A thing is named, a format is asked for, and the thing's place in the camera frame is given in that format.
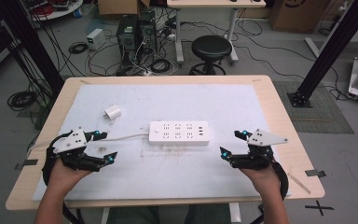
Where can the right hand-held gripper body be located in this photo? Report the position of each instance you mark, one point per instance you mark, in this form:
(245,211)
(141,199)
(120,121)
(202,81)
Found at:
(262,138)

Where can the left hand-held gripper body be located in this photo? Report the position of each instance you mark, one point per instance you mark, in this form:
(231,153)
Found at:
(73,141)

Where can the white charger adapter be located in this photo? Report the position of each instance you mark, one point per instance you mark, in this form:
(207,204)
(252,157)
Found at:
(113,112)

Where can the person's left hand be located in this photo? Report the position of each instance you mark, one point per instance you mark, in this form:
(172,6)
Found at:
(63,179)

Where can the person's right hand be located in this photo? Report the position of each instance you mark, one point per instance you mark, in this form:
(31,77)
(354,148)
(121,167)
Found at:
(265,180)

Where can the grey tape piece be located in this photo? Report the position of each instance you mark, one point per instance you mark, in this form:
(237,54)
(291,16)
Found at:
(28,162)
(315,173)

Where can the white table mat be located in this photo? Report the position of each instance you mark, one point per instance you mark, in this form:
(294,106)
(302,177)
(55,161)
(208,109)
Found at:
(174,174)

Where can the thin wooden stick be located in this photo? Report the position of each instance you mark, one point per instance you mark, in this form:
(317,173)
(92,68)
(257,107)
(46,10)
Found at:
(300,184)

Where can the grey floor mat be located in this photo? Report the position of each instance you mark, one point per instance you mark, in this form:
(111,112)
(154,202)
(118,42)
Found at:
(320,115)

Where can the white floor power strip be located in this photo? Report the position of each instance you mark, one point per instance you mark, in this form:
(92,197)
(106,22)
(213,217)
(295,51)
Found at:
(148,73)

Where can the person's legs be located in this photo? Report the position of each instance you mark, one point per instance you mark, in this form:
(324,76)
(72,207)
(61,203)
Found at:
(171,215)

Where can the black tape cross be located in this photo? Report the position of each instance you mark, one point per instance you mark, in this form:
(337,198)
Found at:
(319,207)

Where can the black round stool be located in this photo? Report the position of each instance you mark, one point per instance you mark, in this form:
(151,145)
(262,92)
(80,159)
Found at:
(211,48)

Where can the white power supply box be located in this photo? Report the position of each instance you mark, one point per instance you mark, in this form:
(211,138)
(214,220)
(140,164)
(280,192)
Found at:
(95,39)

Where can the black computer tower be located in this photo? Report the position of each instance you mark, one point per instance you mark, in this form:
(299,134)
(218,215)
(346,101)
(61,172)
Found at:
(147,31)
(126,40)

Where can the black metal stand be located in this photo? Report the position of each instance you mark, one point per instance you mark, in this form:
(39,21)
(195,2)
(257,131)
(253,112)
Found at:
(34,43)
(332,49)

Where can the cardboard box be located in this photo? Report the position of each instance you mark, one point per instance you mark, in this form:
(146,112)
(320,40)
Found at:
(118,6)
(296,15)

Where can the round white table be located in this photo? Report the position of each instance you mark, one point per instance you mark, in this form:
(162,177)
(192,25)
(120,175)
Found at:
(54,11)

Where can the white desk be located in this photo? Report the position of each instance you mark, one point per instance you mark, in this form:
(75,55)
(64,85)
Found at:
(214,3)

